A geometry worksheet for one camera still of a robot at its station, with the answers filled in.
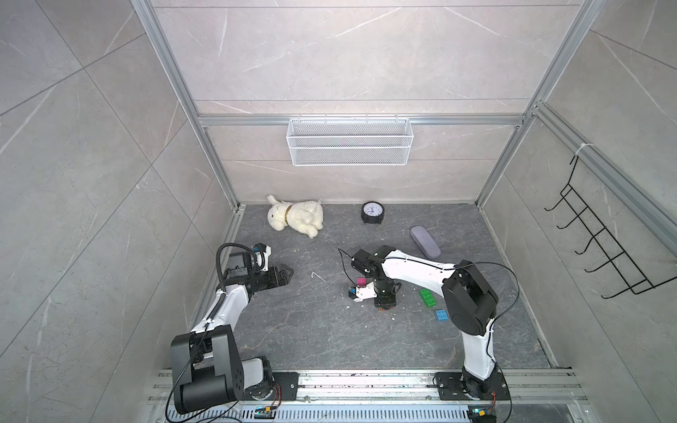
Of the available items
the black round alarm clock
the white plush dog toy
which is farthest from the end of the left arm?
the black round alarm clock

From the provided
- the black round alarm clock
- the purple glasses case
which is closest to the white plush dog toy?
the black round alarm clock

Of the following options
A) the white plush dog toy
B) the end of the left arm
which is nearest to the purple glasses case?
the white plush dog toy

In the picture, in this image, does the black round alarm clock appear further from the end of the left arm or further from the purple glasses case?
the end of the left arm

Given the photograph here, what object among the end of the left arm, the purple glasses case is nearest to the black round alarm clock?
the purple glasses case

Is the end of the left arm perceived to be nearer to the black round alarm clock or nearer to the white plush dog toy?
the white plush dog toy

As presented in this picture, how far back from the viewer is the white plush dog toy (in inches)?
41.8

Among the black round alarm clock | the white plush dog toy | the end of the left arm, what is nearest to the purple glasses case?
the black round alarm clock

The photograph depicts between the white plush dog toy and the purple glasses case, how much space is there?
0.41 m

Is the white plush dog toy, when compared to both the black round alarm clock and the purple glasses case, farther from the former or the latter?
the purple glasses case

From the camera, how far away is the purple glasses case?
1.03 metres

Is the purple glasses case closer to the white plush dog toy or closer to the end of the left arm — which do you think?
the white plush dog toy
